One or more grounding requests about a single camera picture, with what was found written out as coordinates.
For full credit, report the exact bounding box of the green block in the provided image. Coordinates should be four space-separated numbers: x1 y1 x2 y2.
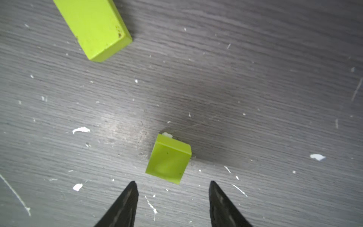
54 0 133 62

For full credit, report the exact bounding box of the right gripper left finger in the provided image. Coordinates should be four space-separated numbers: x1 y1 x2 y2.
94 181 139 227

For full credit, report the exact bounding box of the small green cube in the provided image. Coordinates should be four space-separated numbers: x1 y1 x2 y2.
146 134 192 184

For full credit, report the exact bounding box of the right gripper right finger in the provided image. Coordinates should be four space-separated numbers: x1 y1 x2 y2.
209 181 252 227

